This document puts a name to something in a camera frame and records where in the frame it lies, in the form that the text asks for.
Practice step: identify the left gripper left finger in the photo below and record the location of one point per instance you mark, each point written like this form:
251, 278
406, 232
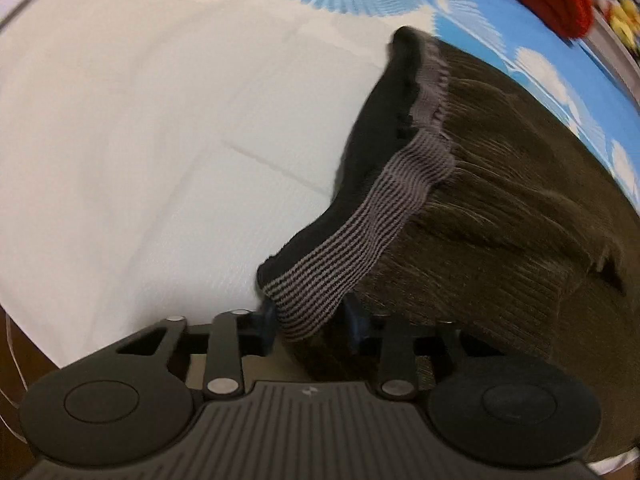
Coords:
135, 397

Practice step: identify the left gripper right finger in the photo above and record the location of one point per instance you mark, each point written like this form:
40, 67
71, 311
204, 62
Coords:
499, 408

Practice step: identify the dark brown corduroy pants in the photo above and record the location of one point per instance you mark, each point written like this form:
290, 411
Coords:
461, 198

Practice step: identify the blue white patterned bedsheet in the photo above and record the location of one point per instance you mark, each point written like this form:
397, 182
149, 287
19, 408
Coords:
155, 153

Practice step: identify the yellow plush toy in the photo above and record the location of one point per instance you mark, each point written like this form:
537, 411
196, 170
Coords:
623, 18

